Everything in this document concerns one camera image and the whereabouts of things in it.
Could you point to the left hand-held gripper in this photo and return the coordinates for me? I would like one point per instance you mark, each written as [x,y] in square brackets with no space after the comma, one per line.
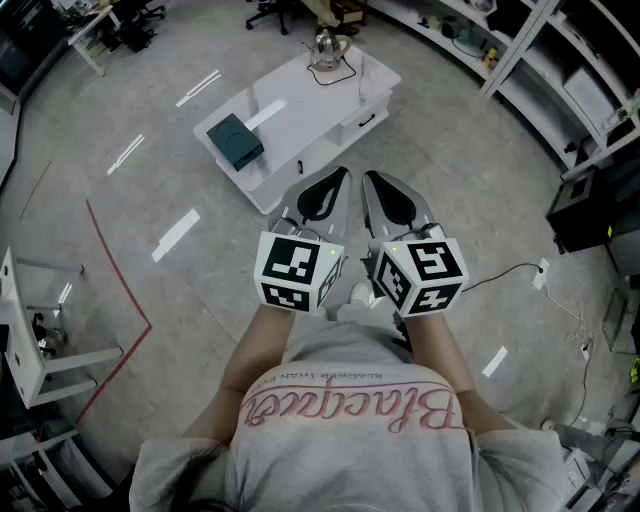
[287,260]

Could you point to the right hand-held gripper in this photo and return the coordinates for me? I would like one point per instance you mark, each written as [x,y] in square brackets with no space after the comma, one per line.
[435,260]

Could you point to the person's right forearm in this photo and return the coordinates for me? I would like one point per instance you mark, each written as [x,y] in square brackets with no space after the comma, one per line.
[435,350]

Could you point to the person's left forearm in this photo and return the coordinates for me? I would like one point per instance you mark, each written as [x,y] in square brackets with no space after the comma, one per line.
[260,345]

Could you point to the black office chair base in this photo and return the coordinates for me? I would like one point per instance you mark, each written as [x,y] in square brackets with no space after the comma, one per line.
[263,19]

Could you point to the person's white shoe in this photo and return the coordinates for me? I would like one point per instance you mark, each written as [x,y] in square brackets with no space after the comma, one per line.
[360,294]

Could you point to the person's light trousers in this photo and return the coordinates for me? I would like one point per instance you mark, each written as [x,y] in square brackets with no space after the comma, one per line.
[360,314]

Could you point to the white power strip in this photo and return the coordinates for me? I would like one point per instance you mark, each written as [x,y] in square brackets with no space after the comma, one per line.
[540,274]

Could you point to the dark teal box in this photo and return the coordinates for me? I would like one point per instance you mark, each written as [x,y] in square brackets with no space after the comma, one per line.
[232,140]

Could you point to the white low coffee table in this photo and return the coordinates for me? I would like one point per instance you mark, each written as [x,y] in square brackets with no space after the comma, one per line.
[300,115]

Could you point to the dark equipment cabinet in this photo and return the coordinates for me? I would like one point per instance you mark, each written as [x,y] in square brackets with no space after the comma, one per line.
[580,220]

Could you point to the red floor tape line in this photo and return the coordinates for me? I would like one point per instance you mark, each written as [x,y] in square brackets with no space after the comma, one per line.
[149,325]

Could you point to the person's grey printed shirt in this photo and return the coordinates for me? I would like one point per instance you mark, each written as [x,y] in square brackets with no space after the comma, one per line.
[350,460]

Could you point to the white shelving unit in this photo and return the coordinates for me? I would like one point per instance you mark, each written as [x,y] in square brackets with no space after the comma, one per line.
[530,65]

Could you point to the white side table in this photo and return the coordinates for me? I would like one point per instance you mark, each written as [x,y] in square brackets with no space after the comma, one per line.
[20,340]

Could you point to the white desk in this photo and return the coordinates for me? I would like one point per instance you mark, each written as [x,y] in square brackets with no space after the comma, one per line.
[95,30]

